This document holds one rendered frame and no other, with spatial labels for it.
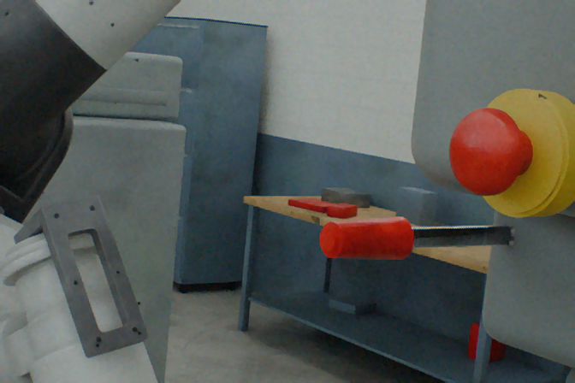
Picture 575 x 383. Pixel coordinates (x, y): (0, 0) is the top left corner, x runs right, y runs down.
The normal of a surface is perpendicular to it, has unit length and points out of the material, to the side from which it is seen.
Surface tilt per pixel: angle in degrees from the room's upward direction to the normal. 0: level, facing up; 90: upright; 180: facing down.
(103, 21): 104
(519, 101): 90
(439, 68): 90
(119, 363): 59
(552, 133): 90
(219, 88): 90
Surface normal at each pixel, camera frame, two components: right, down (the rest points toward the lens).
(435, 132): -0.85, -0.02
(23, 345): -0.56, 0.04
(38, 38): 0.04, 0.10
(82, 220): 0.52, -0.37
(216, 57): 0.59, 0.15
